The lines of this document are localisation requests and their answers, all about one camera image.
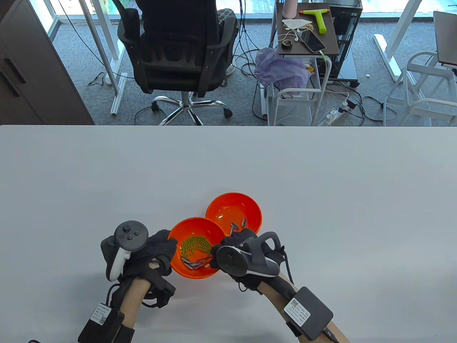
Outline black equipment rack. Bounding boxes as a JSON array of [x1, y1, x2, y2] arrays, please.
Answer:
[[327, 0, 363, 88]]

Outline heap of green beans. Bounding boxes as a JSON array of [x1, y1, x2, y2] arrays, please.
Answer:
[[181, 235, 211, 258]]

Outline person's right hand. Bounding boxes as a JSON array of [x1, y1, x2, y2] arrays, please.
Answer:
[[210, 229, 293, 292]]

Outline white frame chair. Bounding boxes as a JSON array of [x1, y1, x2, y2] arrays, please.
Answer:
[[384, 52, 457, 126]]

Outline orange bowl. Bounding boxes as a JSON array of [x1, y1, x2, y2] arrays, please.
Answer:
[[167, 217, 229, 279], [206, 193, 262, 238]]

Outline white face mask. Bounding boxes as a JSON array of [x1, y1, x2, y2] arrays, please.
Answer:
[[282, 19, 314, 30]]

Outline person's right forearm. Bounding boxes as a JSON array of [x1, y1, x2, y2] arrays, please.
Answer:
[[259, 273, 348, 343]]

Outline black office chair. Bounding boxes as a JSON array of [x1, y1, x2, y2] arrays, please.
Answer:
[[117, 0, 239, 126]]

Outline person's left forearm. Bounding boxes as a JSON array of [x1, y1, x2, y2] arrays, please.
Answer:
[[120, 277, 152, 331]]

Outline white power strip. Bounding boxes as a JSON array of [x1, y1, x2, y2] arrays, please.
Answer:
[[318, 106, 350, 126]]

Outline white earphones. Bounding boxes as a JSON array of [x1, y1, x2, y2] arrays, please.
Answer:
[[277, 30, 305, 44]]

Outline grey panel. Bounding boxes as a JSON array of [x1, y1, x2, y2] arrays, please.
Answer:
[[433, 11, 457, 67]]

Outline black smartphone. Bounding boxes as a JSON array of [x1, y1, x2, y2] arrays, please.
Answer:
[[298, 30, 327, 53]]

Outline white desk leg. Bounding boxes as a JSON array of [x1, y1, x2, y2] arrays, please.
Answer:
[[79, 0, 128, 115], [373, 0, 422, 83]]

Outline green squeegee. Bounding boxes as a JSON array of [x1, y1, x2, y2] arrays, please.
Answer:
[[299, 9, 330, 34]]

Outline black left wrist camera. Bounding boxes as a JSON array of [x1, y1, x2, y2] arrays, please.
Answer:
[[143, 275, 176, 308]]

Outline grey right hand controller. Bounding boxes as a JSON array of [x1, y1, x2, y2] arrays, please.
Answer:
[[216, 232, 285, 277]]

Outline black labelled right forearm box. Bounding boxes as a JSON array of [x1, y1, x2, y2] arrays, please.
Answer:
[[284, 286, 334, 341]]

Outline white cart with brown top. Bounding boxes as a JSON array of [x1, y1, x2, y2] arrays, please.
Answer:
[[266, 2, 340, 126]]

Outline person's left hand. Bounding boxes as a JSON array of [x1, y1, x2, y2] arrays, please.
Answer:
[[123, 229, 178, 281]]

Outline black labelled left forearm box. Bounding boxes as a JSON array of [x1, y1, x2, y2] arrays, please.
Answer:
[[77, 303, 135, 343]]

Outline grey left hand controller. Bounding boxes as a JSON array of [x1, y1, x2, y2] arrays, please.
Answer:
[[101, 220, 149, 282]]

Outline dark brown cabinet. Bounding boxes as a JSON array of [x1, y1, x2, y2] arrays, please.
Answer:
[[0, 0, 95, 125]]

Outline purple cloth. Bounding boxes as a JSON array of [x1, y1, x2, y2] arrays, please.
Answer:
[[254, 46, 312, 96]]

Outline grey hand controller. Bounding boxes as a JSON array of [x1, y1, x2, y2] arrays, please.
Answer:
[[216, 232, 285, 277], [101, 220, 149, 282]]

